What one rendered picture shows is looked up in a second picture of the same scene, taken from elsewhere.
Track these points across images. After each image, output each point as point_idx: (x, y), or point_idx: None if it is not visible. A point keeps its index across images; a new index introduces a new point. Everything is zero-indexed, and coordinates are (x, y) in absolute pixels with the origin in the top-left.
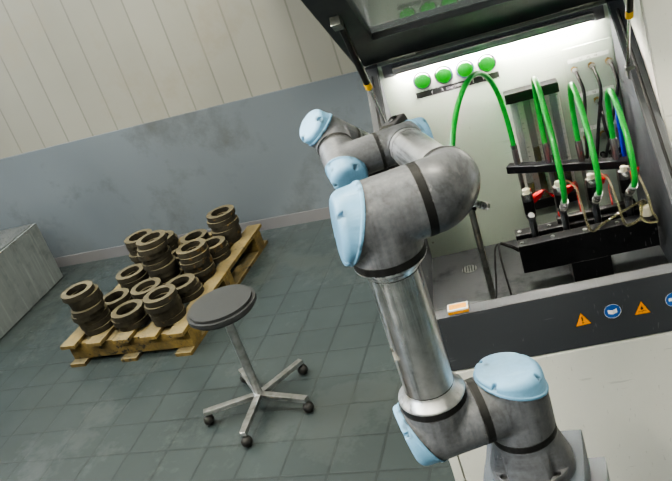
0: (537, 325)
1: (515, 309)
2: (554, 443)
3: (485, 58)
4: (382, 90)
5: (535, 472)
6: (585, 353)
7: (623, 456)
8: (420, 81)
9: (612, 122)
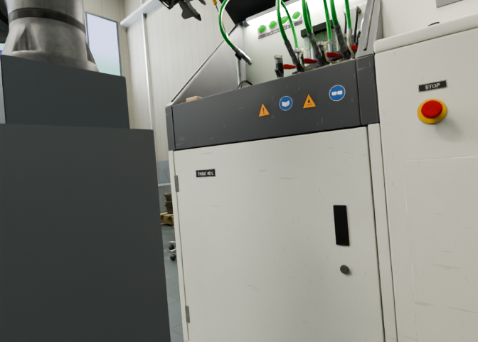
0: (233, 113)
1: (221, 97)
2: (40, 23)
3: (295, 11)
4: (239, 30)
5: (7, 41)
6: (263, 144)
7: (286, 262)
8: (259, 27)
9: (348, 15)
